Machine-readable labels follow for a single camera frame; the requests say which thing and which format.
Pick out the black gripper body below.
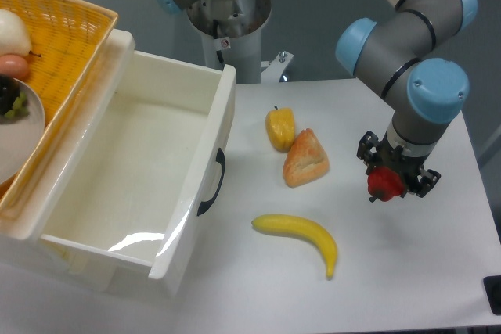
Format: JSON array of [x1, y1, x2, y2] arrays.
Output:
[[374, 141, 424, 177]]

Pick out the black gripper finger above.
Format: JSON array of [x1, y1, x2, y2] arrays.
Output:
[[356, 131, 380, 202], [399, 164, 441, 198]]

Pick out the red toy pepper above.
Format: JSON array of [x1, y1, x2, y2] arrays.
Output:
[[367, 167, 405, 203]]

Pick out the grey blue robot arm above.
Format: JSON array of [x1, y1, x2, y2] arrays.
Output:
[[157, 0, 478, 202]]

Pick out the yellow toy pepper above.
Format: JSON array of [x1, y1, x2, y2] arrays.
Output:
[[265, 107, 295, 153]]

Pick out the open white drawer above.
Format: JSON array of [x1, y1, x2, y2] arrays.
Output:
[[42, 52, 236, 296]]

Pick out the white drawer cabinet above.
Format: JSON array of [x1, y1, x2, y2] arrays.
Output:
[[1, 29, 135, 291]]

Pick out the toy bread triangle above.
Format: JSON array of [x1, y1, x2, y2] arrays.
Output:
[[283, 128, 330, 188]]

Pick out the yellow toy banana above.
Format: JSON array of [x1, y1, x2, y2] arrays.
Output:
[[251, 214, 338, 280]]

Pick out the black corner object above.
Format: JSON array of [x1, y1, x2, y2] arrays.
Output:
[[483, 275, 501, 316]]

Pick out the yellow woven basket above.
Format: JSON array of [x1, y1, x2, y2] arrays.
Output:
[[1, 0, 118, 220]]

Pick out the white plate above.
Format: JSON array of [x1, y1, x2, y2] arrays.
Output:
[[1, 80, 45, 185]]

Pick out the dark toy grapes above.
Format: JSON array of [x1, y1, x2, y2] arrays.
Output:
[[0, 74, 20, 116]]

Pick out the black drawer handle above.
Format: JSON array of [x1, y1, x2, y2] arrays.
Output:
[[196, 148, 226, 217]]

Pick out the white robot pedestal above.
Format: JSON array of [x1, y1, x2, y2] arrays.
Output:
[[187, 0, 294, 84]]

